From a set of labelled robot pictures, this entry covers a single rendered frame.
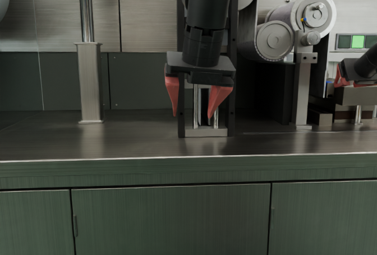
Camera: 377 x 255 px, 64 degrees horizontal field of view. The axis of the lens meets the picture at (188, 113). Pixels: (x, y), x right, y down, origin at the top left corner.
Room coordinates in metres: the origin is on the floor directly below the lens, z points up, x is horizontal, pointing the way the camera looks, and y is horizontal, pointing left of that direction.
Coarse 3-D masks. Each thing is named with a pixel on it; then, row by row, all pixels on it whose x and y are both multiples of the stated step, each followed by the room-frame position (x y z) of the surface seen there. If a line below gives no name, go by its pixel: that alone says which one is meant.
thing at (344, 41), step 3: (339, 36) 1.33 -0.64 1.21; (342, 36) 1.33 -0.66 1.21; (345, 36) 1.33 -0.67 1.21; (348, 36) 1.33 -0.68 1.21; (339, 39) 1.33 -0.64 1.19; (342, 39) 1.33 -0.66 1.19; (345, 39) 1.33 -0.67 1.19; (348, 39) 1.33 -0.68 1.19; (339, 42) 1.33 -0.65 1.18; (342, 42) 1.33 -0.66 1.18; (345, 42) 1.33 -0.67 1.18; (348, 42) 1.33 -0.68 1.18; (339, 45) 1.33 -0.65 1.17; (342, 45) 1.33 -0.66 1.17; (345, 45) 1.33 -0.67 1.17; (348, 45) 1.33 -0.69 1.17
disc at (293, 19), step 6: (300, 0) 0.98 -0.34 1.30; (330, 0) 0.99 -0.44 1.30; (294, 6) 0.98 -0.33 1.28; (294, 12) 0.98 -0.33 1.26; (336, 12) 0.99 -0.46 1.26; (294, 18) 0.98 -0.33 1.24; (294, 24) 0.98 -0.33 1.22; (330, 24) 0.99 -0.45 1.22; (294, 30) 0.98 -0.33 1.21; (324, 30) 0.99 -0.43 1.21
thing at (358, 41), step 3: (354, 36) 1.33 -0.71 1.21; (357, 36) 1.33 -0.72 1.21; (360, 36) 1.34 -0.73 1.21; (363, 36) 1.34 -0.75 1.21; (354, 39) 1.33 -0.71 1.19; (357, 39) 1.33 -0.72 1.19; (360, 39) 1.34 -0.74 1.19; (363, 39) 1.34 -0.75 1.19; (354, 42) 1.33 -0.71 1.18; (357, 42) 1.33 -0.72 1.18; (360, 42) 1.34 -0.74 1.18; (363, 42) 1.34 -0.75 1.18; (354, 45) 1.33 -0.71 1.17; (357, 45) 1.33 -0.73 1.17; (360, 45) 1.34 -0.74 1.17
